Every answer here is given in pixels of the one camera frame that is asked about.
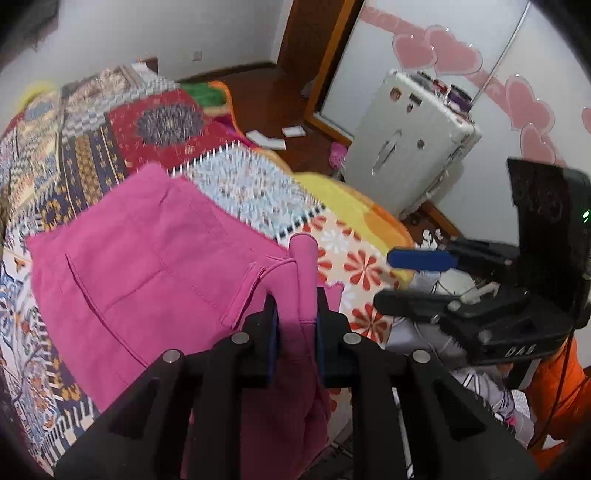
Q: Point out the white suitcase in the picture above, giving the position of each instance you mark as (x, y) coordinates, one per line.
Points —
(406, 147)

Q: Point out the white wall socket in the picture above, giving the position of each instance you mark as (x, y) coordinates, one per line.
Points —
(196, 56)

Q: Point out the yellow plush object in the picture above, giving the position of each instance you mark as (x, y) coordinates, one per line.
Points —
(39, 91)

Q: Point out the pink pants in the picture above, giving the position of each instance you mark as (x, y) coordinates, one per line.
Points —
(161, 277)

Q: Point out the patchwork printed blanket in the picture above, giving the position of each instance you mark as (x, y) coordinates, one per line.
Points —
(83, 147)

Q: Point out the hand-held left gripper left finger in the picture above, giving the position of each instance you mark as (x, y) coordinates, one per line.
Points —
(274, 332)

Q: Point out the wooden wardrobe with heart doors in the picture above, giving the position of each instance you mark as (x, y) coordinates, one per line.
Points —
(378, 50)

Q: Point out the white paper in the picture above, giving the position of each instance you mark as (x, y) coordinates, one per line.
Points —
(293, 131)
(267, 140)

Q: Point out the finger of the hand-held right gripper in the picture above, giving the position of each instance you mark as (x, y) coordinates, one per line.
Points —
(415, 302)
(420, 258)

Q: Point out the grey white patterned cloth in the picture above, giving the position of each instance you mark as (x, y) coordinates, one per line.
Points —
(471, 387)

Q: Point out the pink slipper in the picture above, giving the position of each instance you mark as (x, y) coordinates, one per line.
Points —
(337, 154)

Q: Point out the purple small box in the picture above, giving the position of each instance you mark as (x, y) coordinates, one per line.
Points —
(459, 98)

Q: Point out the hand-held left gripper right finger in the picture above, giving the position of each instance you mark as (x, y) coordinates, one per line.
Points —
(322, 341)

